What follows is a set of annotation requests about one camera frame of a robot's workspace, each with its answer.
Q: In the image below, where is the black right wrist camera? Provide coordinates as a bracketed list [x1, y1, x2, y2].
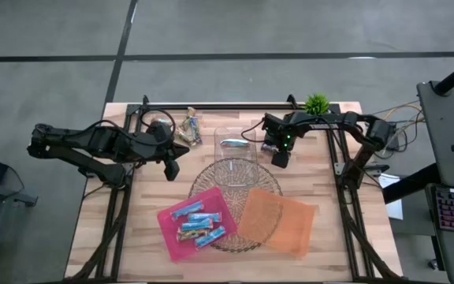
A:
[270, 151, 292, 170]

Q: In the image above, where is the orange translucent plastic bin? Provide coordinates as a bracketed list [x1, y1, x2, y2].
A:
[236, 187, 316, 258]

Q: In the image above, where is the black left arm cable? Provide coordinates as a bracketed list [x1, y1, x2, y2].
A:
[139, 107, 177, 148]

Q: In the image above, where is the white paper sheet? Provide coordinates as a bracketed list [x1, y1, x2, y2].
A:
[378, 173, 404, 221]

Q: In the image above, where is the grey desk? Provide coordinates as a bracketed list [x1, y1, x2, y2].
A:
[415, 80, 454, 284]

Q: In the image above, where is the black beam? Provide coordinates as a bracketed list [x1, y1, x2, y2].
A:
[382, 163, 443, 205]

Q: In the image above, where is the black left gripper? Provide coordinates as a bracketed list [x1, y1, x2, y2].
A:
[143, 121, 191, 163]

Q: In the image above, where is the black power box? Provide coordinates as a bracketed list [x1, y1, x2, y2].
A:
[387, 121, 401, 153]

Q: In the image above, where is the pink translucent plastic bin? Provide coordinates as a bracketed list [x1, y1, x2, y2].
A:
[156, 185, 239, 263]

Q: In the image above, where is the black aluminium table frame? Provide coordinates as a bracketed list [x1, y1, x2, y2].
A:
[63, 94, 404, 283]

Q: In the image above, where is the clear round glass plate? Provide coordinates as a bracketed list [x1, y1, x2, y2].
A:
[188, 157, 284, 253]

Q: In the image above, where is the orange yellow cable bundle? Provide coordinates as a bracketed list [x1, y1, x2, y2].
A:
[370, 100, 425, 159]

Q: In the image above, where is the small green artificial plant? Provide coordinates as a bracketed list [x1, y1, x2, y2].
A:
[303, 92, 331, 115]

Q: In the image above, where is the clear plastic bin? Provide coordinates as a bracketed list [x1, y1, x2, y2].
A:
[213, 125, 260, 189]

